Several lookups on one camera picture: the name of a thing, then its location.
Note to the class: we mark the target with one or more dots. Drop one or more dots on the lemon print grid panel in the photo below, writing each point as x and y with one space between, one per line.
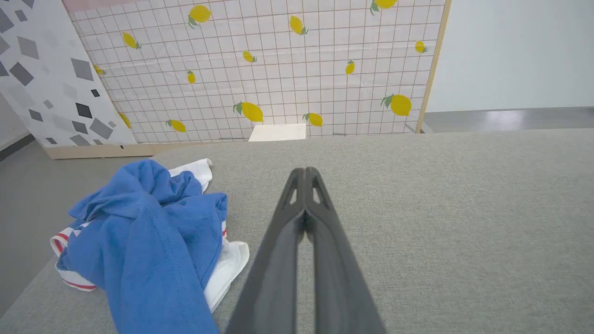
278 69

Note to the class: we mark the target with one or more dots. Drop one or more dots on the blue shirt with white-red trim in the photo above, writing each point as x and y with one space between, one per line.
148 241

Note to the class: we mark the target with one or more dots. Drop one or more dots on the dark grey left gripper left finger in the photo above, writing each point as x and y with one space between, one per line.
274 278

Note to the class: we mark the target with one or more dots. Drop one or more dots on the grey terrazzo print panel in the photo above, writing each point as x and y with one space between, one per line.
46 69

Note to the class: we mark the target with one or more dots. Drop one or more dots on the white box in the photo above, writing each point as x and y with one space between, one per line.
277 132

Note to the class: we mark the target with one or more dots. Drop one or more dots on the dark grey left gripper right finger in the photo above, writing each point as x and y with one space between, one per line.
338 287

